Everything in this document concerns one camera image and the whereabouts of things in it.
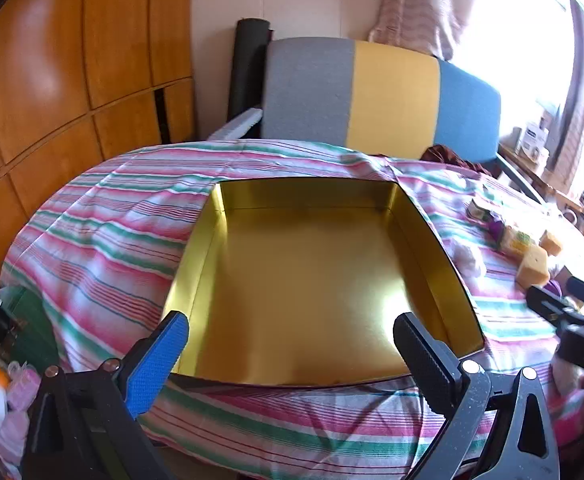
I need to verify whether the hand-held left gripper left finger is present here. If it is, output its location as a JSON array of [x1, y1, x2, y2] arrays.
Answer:
[[22, 310, 190, 480]]

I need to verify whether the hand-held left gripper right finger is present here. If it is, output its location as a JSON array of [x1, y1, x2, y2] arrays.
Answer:
[[393, 312, 560, 480]]

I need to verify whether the large yellow sponge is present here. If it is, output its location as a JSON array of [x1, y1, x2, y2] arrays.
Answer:
[[516, 247, 550, 288]]

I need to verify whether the small yellow sponge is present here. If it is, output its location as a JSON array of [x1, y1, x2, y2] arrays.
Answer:
[[539, 231, 564, 256]]

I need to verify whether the green yellow snack packet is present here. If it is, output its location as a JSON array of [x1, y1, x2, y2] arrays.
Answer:
[[502, 227, 532, 256]]

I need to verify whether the white plastic bag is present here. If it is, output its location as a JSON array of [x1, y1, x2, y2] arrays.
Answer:
[[444, 240, 485, 278]]

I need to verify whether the white carton box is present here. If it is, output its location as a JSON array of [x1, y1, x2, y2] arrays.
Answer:
[[468, 199, 504, 221]]

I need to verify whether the gold tin box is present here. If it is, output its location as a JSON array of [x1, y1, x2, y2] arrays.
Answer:
[[161, 177, 487, 388]]

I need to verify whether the wooden table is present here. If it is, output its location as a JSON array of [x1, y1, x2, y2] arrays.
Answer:
[[497, 142, 584, 251]]

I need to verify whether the dark green bag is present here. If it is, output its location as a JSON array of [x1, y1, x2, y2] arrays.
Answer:
[[2, 285, 60, 371]]

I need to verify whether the striped bed sheet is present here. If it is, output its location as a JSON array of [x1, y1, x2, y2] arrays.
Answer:
[[0, 140, 584, 466]]

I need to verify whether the pink plastic bag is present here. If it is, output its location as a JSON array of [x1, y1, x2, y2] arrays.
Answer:
[[0, 365, 40, 461]]

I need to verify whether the white product box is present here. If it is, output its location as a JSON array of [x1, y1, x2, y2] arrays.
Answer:
[[517, 119, 550, 157]]

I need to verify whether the dark red cloth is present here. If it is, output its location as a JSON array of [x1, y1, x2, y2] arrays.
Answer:
[[419, 144, 495, 176]]

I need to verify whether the pink patterned curtain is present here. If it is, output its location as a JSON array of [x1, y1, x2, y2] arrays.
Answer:
[[552, 0, 584, 196]]

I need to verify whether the grey yellow blue chair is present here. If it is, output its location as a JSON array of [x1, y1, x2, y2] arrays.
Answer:
[[207, 37, 545, 203]]

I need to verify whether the wooden wardrobe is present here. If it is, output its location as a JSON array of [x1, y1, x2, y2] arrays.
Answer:
[[0, 0, 195, 286]]

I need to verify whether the black rolled mat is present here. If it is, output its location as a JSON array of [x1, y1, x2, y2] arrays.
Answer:
[[228, 19, 273, 121]]

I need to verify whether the pink striped hanging cloth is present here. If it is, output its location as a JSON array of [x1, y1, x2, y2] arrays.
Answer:
[[369, 0, 478, 58]]

